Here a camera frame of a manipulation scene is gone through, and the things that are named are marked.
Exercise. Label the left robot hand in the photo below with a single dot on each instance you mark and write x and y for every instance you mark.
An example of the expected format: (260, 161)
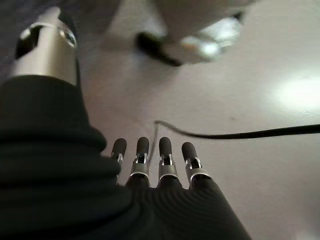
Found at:
(50, 195)

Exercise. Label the left black robot foot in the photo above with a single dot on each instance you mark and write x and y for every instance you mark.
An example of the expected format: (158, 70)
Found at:
(152, 45)

